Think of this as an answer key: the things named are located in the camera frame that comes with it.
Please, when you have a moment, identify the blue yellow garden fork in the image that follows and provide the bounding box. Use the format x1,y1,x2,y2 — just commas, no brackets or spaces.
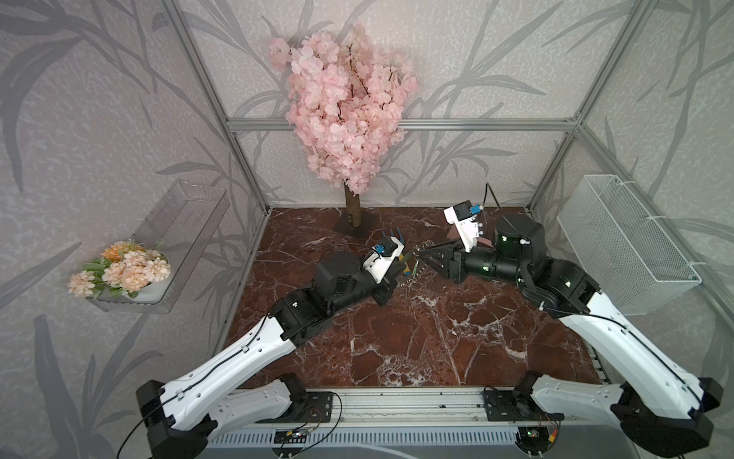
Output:
382,229,405,276

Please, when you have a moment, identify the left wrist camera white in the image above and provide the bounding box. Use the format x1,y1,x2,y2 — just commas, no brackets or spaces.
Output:
362,237,390,284

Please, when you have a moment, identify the pink cherry blossom tree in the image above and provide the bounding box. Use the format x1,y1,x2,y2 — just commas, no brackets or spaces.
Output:
269,23,419,231

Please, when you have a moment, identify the pink hand brush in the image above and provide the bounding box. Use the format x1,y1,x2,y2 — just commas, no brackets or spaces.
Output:
477,236,496,249

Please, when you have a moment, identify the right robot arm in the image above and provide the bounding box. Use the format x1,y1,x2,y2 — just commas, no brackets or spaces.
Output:
418,214,724,458

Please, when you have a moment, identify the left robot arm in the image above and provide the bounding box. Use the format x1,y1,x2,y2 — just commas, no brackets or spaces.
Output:
136,237,404,458

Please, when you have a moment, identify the peach flower bouquet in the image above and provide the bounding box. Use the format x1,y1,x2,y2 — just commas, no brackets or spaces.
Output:
67,239,172,299

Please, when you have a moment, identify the clear acrylic wall shelf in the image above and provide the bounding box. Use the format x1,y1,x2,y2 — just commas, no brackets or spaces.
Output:
90,180,231,315

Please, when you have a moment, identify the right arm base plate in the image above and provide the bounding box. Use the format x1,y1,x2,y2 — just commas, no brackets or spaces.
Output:
482,386,565,423

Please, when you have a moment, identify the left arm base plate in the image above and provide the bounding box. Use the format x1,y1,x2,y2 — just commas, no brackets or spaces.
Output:
258,391,335,424

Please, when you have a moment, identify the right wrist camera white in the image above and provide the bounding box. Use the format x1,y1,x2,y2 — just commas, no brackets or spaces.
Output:
443,201,484,252

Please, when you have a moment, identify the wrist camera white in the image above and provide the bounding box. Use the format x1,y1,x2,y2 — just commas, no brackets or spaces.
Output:
443,201,484,252
362,237,390,284

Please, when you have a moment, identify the white wire mesh basket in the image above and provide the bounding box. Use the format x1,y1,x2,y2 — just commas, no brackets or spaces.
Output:
557,174,702,316

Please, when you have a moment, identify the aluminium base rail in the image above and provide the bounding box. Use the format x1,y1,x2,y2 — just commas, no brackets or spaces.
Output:
174,377,622,435

